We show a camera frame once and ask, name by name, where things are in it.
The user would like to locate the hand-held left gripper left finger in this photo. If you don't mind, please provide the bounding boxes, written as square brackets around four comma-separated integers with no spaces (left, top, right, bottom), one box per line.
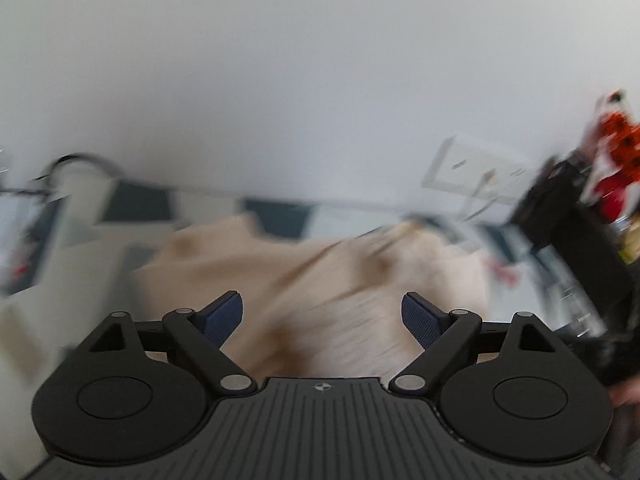
[75,290,257,397]

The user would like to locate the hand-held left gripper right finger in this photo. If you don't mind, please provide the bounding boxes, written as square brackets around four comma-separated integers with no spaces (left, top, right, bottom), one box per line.
[388,291,572,397]

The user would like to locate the beige garment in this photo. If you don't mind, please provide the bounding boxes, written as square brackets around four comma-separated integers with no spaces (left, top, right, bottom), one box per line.
[131,211,493,379]

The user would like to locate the black cable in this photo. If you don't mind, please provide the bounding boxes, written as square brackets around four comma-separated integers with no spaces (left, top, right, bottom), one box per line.
[29,152,118,187]

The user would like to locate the red and white printed object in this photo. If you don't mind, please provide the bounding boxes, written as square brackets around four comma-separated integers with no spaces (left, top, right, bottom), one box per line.
[582,89,640,223]

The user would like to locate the white wall socket panel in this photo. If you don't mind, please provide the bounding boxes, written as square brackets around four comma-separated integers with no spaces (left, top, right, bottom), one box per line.
[421,134,532,207]

